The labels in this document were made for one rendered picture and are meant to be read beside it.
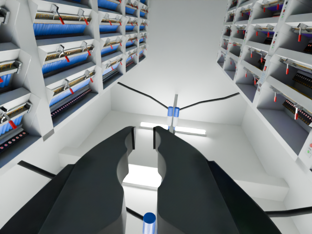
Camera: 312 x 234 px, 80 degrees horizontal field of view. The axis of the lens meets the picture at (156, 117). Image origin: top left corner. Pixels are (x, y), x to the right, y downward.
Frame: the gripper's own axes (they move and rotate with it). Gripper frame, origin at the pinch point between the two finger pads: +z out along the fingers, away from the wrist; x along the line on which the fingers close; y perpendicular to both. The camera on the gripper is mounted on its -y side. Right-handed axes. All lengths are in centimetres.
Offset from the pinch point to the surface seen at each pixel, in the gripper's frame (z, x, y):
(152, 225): 44, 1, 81
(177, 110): 180, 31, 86
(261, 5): 185, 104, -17
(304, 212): 35, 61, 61
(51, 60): 93, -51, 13
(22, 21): 77, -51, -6
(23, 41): 75, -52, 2
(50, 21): 98, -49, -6
